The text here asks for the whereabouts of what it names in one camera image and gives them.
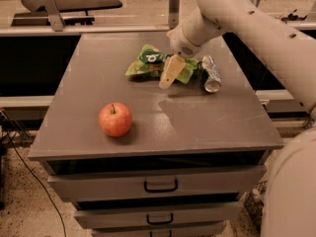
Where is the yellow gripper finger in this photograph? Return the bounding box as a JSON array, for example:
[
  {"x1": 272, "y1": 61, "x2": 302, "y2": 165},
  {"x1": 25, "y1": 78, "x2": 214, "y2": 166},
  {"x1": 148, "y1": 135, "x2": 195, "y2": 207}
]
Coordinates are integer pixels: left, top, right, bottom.
[{"x1": 159, "y1": 54, "x2": 185, "y2": 89}]

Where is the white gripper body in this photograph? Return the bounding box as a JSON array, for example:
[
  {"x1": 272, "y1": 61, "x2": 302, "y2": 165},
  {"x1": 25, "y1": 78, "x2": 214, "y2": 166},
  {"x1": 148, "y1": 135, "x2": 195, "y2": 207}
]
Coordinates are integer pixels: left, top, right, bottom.
[{"x1": 167, "y1": 28, "x2": 205, "y2": 58}]

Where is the green rice chip bag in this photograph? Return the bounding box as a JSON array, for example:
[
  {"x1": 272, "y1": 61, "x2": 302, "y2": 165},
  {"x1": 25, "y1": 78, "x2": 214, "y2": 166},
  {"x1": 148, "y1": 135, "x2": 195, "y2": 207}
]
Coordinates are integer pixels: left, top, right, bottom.
[{"x1": 125, "y1": 44, "x2": 199, "y2": 84}]

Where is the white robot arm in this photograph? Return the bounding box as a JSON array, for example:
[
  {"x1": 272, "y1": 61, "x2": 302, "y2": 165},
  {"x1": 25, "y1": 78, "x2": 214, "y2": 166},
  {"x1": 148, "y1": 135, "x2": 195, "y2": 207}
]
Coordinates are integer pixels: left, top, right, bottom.
[{"x1": 167, "y1": 0, "x2": 316, "y2": 237}]

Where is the silver blue redbull can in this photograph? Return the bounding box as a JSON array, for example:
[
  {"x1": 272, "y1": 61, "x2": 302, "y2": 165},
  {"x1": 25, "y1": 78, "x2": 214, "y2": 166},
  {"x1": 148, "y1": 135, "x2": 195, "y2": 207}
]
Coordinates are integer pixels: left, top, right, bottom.
[{"x1": 201, "y1": 55, "x2": 221, "y2": 93}]

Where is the red apple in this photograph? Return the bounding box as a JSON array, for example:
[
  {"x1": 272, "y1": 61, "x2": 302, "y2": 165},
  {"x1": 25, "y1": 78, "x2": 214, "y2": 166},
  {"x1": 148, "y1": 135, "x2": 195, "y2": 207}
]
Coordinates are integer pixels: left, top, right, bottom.
[{"x1": 99, "y1": 103, "x2": 132, "y2": 137}]

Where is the grey drawer cabinet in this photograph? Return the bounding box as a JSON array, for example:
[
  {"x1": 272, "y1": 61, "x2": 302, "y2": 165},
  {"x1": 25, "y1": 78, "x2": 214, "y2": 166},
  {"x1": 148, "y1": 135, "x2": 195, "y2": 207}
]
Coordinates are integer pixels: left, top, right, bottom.
[{"x1": 29, "y1": 32, "x2": 282, "y2": 237}]

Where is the middle metal bracket post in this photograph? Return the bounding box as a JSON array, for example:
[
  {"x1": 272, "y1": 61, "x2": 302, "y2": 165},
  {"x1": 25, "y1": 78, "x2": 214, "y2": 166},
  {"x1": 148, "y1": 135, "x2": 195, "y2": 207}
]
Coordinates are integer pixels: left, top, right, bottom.
[{"x1": 168, "y1": 0, "x2": 180, "y2": 29}]

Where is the metal bracket post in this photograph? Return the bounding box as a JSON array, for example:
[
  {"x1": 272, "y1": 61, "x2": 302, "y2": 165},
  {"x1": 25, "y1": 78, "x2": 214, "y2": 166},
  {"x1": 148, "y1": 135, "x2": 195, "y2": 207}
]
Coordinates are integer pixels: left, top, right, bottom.
[
  {"x1": 41, "y1": 0, "x2": 64, "y2": 32},
  {"x1": 168, "y1": 0, "x2": 180, "y2": 29}
]

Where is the black cable on ledge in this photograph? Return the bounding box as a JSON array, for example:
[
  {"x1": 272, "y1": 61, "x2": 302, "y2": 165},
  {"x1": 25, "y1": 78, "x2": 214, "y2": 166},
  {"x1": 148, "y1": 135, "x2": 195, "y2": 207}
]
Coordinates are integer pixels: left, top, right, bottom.
[{"x1": 280, "y1": 9, "x2": 302, "y2": 23}]

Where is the top drawer black handle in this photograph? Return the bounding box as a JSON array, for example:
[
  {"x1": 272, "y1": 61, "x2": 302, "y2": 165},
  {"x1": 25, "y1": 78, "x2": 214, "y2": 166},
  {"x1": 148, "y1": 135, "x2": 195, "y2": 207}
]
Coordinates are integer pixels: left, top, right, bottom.
[{"x1": 143, "y1": 180, "x2": 179, "y2": 194}]

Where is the drawer black handle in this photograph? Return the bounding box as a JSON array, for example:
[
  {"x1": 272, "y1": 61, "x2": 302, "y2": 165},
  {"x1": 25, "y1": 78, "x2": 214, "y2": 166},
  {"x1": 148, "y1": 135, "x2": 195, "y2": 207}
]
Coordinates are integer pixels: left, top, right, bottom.
[
  {"x1": 143, "y1": 180, "x2": 179, "y2": 194},
  {"x1": 149, "y1": 230, "x2": 172, "y2": 237},
  {"x1": 146, "y1": 213, "x2": 174, "y2": 225}
]

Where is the left metal bracket post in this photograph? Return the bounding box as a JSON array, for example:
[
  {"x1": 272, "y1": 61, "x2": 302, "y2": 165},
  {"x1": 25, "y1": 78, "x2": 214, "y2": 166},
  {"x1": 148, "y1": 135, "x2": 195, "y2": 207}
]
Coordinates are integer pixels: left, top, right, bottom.
[{"x1": 41, "y1": 0, "x2": 64, "y2": 32}]

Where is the middle drawer black handle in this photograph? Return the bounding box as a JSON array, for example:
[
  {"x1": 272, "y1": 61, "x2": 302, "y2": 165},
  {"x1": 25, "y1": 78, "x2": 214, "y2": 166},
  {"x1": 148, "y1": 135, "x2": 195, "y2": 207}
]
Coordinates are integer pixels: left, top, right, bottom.
[{"x1": 146, "y1": 213, "x2": 174, "y2": 225}]

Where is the black wire basket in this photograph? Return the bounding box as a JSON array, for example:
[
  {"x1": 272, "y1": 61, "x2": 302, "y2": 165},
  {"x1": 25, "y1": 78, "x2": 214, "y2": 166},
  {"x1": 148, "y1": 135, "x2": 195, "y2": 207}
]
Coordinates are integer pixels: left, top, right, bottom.
[{"x1": 244, "y1": 181, "x2": 267, "y2": 232}]

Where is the bottom drawer black handle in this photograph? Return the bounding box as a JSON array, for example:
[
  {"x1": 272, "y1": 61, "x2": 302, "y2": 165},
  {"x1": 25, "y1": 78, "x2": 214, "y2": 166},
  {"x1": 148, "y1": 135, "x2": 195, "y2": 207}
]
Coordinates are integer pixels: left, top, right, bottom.
[{"x1": 149, "y1": 230, "x2": 172, "y2": 237}]

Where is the black floor cable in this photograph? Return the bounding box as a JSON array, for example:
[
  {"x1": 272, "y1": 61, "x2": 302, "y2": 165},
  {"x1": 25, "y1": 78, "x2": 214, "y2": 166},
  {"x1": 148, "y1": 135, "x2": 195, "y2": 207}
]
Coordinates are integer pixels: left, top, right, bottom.
[{"x1": 0, "y1": 109, "x2": 68, "y2": 237}]

